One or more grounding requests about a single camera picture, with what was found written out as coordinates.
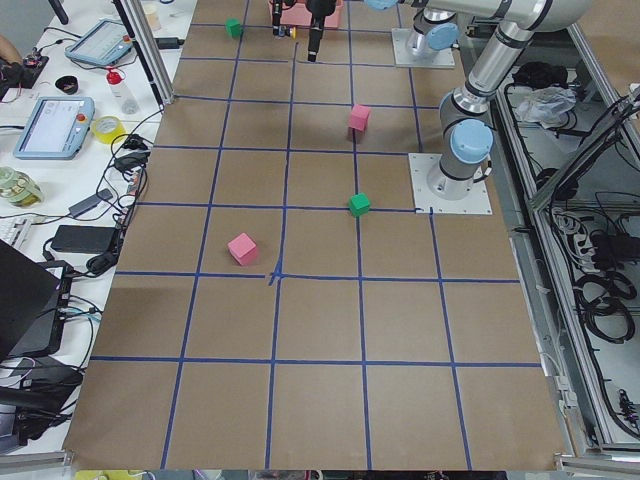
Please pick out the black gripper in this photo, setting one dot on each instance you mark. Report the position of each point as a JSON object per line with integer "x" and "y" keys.
{"x": 318, "y": 7}

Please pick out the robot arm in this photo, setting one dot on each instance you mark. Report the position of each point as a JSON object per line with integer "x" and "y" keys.
{"x": 467, "y": 139}
{"x": 424, "y": 20}

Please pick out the pink plastic bin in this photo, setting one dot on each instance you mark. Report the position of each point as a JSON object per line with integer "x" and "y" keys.
{"x": 298, "y": 15}

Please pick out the green foam cube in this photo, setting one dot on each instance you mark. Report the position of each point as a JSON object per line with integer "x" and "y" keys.
{"x": 359, "y": 204}
{"x": 233, "y": 27}

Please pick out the pink foam cube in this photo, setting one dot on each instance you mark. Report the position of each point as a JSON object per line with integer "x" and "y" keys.
{"x": 359, "y": 117}
{"x": 243, "y": 249}

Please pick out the white squeeze bottle red cap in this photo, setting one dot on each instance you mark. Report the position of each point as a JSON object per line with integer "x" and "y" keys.
{"x": 121, "y": 91}

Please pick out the teach pendant tablet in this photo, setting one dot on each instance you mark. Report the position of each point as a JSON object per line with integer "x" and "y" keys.
{"x": 56, "y": 128}
{"x": 103, "y": 45}

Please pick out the yellow tape roll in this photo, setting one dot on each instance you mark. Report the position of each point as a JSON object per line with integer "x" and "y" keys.
{"x": 108, "y": 129}

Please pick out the black bowl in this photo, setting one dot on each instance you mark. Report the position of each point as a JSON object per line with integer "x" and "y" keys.
{"x": 67, "y": 84}

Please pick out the black power adapter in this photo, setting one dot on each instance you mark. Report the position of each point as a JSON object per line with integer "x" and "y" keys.
{"x": 83, "y": 239}

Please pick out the glass jar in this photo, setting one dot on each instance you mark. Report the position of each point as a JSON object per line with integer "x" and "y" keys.
{"x": 19, "y": 189}

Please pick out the black laptop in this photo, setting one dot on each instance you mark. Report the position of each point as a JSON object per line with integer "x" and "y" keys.
{"x": 33, "y": 297}

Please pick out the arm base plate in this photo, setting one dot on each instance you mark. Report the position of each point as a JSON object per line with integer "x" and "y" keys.
{"x": 432, "y": 50}
{"x": 435, "y": 193}

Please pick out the aluminium frame post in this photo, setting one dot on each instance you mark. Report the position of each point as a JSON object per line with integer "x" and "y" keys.
{"x": 132, "y": 15}

